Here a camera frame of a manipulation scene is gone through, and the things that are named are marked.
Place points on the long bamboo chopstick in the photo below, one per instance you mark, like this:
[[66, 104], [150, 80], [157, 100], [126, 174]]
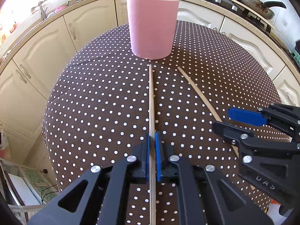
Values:
[[151, 98], [199, 93]]

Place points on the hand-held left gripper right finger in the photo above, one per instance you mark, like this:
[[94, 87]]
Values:
[[157, 154]]

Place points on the pink cup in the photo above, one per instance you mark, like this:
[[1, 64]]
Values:
[[152, 28]]

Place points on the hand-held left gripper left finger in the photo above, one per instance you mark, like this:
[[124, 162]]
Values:
[[147, 154]]

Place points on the white wall socket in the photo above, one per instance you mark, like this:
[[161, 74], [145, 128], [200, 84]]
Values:
[[285, 23]]

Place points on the green electric cooker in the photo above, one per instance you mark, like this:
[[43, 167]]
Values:
[[295, 56]]

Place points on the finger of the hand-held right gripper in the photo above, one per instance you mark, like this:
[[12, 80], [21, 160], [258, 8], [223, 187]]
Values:
[[225, 131], [246, 116]]

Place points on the black glass gas stove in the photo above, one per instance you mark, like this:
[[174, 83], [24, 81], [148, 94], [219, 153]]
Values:
[[248, 14]]

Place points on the round table, dotted brown cloth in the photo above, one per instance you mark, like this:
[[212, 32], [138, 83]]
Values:
[[93, 98]]

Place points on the steel faucet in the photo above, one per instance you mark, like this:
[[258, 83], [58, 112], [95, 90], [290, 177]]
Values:
[[41, 10]]

